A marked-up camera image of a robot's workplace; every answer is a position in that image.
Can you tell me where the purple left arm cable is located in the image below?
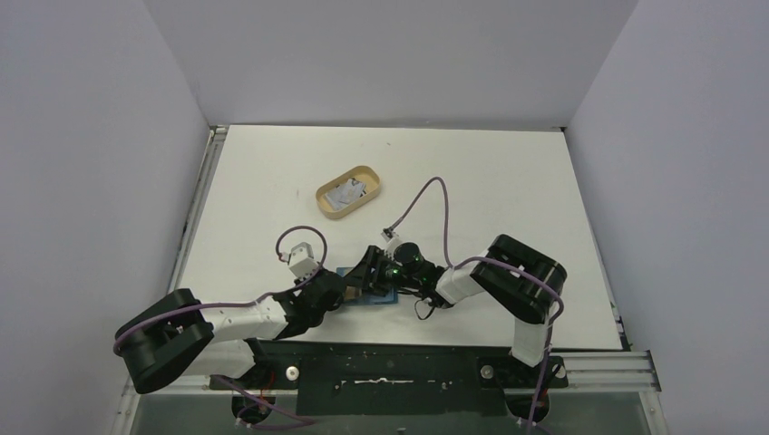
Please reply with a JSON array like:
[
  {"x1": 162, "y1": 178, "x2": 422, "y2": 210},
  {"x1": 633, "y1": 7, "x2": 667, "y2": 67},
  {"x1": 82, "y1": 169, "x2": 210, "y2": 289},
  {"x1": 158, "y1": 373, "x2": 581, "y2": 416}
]
[{"x1": 112, "y1": 225, "x2": 328, "y2": 431}]

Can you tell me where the grey card in tray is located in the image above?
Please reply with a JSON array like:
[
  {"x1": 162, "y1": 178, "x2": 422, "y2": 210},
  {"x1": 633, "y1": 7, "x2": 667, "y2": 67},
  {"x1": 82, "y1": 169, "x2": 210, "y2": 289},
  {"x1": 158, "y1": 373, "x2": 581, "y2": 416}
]
[{"x1": 325, "y1": 178, "x2": 366, "y2": 208}]

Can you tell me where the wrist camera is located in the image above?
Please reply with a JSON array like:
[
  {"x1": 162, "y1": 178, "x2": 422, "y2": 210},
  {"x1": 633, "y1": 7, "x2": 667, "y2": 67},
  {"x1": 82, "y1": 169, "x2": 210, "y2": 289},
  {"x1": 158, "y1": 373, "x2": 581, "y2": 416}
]
[
  {"x1": 382, "y1": 229, "x2": 403, "y2": 258},
  {"x1": 288, "y1": 242, "x2": 318, "y2": 280}
]

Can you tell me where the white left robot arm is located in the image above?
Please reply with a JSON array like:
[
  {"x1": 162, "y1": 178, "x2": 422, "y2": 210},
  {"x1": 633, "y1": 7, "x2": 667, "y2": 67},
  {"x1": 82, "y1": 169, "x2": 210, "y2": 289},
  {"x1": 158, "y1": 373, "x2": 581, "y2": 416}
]
[{"x1": 112, "y1": 269, "x2": 346, "y2": 394}]

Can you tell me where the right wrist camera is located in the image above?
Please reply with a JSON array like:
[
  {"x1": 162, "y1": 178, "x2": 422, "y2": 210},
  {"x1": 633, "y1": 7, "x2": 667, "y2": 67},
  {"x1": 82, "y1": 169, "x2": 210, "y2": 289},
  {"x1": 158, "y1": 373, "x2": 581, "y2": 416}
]
[{"x1": 382, "y1": 229, "x2": 403, "y2": 258}]

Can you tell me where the beige oval tray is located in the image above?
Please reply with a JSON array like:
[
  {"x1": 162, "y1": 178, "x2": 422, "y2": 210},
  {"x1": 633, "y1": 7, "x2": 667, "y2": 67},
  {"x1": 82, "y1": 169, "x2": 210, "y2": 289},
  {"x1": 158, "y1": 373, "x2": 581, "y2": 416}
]
[{"x1": 316, "y1": 165, "x2": 382, "y2": 220}]

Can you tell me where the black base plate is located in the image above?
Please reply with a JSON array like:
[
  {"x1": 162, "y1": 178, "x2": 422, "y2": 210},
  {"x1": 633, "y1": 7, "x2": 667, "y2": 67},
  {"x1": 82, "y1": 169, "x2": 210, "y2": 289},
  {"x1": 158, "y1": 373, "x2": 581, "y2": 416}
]
[{"x1": 186, "y1": 339, "x2": 569, "y2": 416}]

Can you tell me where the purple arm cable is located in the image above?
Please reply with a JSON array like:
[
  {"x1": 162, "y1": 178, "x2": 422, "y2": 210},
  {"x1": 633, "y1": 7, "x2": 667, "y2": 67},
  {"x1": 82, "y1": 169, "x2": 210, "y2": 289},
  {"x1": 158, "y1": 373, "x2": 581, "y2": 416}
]
[
  {"x1": 382, "y1": 176, "x2": 566, "y2": 435},
  {"x1": 112, "y1": 225, "x2": 328, "y2": 431}
]

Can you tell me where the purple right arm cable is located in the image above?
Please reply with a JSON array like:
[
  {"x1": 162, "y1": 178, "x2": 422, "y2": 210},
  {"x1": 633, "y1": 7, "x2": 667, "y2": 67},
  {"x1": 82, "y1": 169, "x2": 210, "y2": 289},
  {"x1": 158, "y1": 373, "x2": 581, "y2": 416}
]
[{"x1": 382, "y1": 176, "x2": 566, "y2": 435}]

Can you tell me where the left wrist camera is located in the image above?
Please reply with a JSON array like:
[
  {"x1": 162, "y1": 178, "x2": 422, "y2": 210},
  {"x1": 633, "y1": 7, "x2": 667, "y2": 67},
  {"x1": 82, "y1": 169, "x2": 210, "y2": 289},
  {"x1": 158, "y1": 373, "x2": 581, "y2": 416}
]
[{"x1": 288, "y1": 242, "x2": 318, "y2": 280}]

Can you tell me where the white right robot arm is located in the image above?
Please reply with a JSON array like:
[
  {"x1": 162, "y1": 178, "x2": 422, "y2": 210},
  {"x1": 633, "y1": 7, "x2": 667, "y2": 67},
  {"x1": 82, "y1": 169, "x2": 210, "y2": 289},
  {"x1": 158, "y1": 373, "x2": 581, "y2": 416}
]
[{"x1": 341, "y1": 235, "x2": 568, "y2": 367}]

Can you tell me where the aluminium frame rail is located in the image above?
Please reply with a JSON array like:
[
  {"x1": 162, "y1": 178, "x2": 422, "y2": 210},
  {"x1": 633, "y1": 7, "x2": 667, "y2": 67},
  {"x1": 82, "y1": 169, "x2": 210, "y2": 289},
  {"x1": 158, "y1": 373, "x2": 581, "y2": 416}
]
[{"x1": 122, "y1": 351, "x2": 662, "y2": 398}]

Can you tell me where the blue card holder wallet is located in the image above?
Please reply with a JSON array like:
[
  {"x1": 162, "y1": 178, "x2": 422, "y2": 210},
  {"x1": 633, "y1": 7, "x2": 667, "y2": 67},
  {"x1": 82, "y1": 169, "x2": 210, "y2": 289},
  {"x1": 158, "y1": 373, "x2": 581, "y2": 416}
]
[{"x1": 336, "y1": 262, "x2": 399, "y2": 305}]

